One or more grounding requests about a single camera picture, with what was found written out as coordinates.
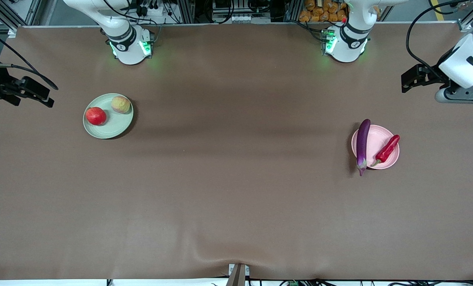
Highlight metal table edge bracket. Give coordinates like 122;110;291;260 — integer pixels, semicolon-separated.
227;263;250;286

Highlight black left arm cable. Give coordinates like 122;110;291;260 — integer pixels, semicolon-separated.
405;0;473;76

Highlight brown table cover sheet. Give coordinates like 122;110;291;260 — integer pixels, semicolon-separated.
0;22;473;280

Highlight red chili pepper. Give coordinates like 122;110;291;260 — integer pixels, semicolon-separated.
371;134;401;167

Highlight long purple eggplant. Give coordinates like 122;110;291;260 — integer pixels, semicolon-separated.
356;118;371;177

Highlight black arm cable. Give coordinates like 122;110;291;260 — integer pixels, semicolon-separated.
0;25;59;91
405;0;473;76

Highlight bag of orange fruit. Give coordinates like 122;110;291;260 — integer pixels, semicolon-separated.
299;0;348;23

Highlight yellow pink peach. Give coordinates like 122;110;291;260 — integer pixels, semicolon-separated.
110;96;131;114

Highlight red round apple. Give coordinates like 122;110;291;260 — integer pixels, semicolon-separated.
85;106;107;126

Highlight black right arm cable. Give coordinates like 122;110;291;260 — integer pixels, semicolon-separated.
0;25;59;91

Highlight pale green round plate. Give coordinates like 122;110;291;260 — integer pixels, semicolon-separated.
83;93;134;139

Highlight pink round plate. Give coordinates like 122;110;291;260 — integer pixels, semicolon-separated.
351;125;400;170

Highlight grey metal equipment rack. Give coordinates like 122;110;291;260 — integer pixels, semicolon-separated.
212;0;269;23

